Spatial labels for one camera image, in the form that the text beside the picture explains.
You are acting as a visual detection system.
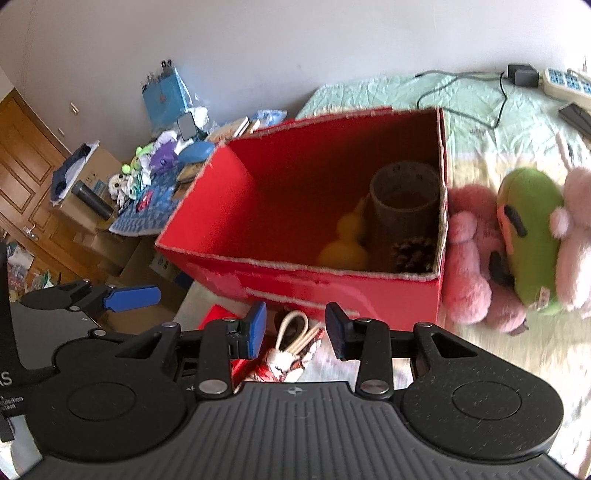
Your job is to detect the green printed bed sheet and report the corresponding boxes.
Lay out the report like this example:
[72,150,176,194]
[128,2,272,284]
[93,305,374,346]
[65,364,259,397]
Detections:
[178,69,591,476]

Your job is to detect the dark blue cloth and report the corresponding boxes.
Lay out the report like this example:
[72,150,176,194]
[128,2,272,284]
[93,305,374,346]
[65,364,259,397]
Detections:
[51,143,100,202]

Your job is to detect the white plush bunny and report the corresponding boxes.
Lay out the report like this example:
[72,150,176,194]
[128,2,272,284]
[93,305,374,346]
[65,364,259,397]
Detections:
[549,134,591,319]

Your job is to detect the red cardboard box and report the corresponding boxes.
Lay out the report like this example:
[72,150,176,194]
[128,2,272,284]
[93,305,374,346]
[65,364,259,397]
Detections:
[154,106,451,330]

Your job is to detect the white crumpled plastic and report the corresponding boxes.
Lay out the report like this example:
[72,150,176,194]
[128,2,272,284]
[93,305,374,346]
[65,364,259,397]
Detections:
[154,106,209,148]

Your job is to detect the brown cardboard box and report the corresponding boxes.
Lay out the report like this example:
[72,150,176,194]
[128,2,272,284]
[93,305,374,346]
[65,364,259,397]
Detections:
[108,237,197,334]

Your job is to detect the printed packing tape roll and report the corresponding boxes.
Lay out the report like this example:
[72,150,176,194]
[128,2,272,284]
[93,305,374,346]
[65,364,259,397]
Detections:
[368,161,441,273]

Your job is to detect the black charger adapter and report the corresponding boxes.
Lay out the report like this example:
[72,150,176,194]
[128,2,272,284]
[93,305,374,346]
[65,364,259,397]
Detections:
[508,63,540,88]

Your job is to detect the orange cover book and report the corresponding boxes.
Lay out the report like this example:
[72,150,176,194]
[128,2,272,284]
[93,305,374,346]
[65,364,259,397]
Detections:
[203,117,252,144]

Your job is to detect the white power strip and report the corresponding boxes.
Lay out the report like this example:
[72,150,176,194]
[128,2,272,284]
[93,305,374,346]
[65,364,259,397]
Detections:
[541,67,591,103]

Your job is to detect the orange gourd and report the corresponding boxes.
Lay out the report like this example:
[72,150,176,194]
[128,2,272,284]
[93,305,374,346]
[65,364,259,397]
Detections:
[318,196,370,269]

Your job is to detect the brown pine cone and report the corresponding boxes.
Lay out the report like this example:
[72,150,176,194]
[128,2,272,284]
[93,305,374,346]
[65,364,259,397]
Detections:
[390,236,437,274]

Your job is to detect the blue patterned cloth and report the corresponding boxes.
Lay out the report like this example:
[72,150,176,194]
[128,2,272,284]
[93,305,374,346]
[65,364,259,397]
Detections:
[108,173,195,238]

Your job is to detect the small white toy figures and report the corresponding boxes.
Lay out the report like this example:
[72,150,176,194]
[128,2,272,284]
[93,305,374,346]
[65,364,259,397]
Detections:
[108,174,136,205]

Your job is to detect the purple plush toy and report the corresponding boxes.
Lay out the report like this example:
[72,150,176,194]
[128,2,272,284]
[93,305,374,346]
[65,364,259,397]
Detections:
[148,141,178,175]

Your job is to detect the green plush toy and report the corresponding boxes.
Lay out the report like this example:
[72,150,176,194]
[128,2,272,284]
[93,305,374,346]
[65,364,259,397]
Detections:
[496,167,566,317]

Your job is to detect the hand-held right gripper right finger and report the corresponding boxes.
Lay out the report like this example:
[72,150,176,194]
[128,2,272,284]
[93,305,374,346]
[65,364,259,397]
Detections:
[325,302,478,401]

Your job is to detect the blue oval case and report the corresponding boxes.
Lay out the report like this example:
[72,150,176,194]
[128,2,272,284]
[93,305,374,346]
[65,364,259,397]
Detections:
[178,141,217,163]

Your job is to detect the red white bag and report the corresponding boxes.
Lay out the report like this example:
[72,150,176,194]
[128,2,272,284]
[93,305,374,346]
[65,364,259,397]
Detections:
[252,310,326,384]

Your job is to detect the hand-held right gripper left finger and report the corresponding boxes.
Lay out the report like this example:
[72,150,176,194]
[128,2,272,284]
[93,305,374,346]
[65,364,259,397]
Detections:
[113,301,269,401]

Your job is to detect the small red gift box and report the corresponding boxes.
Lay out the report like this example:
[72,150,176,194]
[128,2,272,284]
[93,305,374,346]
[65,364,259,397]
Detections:
[198,305,259,384]

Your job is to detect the blue white packet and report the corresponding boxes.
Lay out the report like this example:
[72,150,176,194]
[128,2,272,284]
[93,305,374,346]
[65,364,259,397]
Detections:
[252,109,288,130]

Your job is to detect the wooden door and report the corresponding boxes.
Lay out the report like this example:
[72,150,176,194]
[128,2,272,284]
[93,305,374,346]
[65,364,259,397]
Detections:
[0,88,93,289]

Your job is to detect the large cardboard box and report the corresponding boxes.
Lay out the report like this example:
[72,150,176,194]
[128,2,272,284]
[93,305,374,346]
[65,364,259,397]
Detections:
[48,147,139,241]

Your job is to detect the black slim device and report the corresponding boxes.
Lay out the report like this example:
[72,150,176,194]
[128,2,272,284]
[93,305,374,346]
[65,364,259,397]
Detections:
[558,103,591,139]

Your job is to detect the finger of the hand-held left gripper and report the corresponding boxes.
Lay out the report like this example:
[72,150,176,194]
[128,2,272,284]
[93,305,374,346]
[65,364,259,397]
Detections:
[21,279,162,320]

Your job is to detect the black charger cable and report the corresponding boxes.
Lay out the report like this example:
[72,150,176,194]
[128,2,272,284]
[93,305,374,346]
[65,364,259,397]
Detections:
[416,69,513,130]

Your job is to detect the pink plush toy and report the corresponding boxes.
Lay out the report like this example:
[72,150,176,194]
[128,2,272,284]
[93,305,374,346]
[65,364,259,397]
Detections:
[441,184,529,334]

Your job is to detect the black bottle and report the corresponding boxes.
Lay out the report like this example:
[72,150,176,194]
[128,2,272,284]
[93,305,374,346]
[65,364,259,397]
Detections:
[71,180,115,220]

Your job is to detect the blue gift bag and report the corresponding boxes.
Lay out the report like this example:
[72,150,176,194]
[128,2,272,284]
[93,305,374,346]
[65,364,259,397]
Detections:
[142,60,195,132]

